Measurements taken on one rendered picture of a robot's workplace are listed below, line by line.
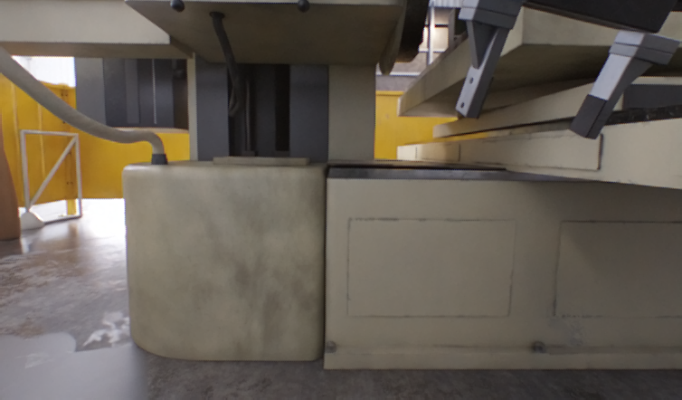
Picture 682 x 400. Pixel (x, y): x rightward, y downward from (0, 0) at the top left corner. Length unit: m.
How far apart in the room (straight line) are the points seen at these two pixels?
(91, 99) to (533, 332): 2.02
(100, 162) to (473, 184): 3.59
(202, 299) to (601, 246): 1.23
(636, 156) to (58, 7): 1.70
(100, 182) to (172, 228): 2.98
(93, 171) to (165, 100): 2.39
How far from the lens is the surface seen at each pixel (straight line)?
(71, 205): 4.27
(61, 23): 1.64
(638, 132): 0.78
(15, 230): 3.39
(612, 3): 0.39
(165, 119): 1.82
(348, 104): 1.64
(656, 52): 0.44
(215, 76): 1.75
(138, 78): 1.90
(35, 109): 4.03
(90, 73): 2.01
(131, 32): 1.50
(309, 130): 1.63
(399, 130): 3.45
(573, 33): 0.81
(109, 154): 4.03
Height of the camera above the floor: 0.65
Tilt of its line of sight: 6 degrees down
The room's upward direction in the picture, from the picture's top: 1 degrees clockwise
